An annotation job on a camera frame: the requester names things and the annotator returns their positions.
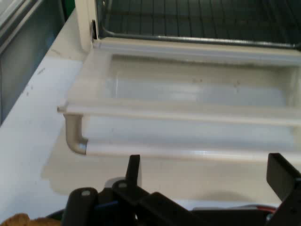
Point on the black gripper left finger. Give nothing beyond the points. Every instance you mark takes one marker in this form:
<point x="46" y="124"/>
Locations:
<point x="128" y="200"/>

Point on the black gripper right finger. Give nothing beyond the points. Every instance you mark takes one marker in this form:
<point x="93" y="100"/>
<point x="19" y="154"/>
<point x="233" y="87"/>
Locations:
<point x="285" y="183"/>

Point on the grey metal cabinet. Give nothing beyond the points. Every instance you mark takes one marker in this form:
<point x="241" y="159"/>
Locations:
<point x="26" y="47"/>

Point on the brown furry object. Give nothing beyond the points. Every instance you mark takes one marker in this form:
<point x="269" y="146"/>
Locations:
<point x="16" y="220"/>

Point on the white-framed glass oven door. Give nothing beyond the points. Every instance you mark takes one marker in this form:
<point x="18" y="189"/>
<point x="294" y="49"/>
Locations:
<point x="188" y="84"/>

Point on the white toaster oven body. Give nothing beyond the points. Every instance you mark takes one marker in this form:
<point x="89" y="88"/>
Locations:
<point x="84" y="21"/>

